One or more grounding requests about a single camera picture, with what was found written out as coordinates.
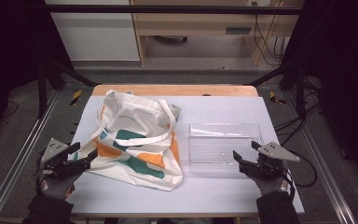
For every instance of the aluminium floor rail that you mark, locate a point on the aluminium floor rail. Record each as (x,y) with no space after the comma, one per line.
(15,165)
(323,168)

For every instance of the wooden table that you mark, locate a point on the wooden table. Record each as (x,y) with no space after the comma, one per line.
(174,90)

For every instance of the yellow black tape strip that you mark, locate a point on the yellow black tape strip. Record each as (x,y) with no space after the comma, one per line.
(275,98)
(76,97)

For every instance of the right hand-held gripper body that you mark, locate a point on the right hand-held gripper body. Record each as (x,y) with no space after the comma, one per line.
(276,151)

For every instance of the clear plastic container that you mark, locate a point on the clear plastic container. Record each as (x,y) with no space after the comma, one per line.
(217,146)

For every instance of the white cabinet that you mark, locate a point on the white cabinet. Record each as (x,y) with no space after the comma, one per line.
(96,34)

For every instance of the wooden desk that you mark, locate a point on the wooden desk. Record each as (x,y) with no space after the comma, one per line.
(199,21)

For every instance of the black horizontal frame bar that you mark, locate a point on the black horizontal frame bar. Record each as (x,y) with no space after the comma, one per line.
(167,9)

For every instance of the white patterned tote bag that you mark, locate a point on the white patterned tote bag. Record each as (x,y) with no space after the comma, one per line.
(136,140)

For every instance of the person's right hand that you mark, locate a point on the person's right hand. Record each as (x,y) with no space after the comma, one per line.
(273,185)

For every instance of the person's left hand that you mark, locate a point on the person's left hand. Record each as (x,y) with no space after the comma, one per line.
(56,186)

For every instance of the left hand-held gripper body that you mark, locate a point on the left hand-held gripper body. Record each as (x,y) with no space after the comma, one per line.
(54,148)

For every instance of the black frame stand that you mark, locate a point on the black frame stand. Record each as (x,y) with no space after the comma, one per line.
(42,87)
(300,90)

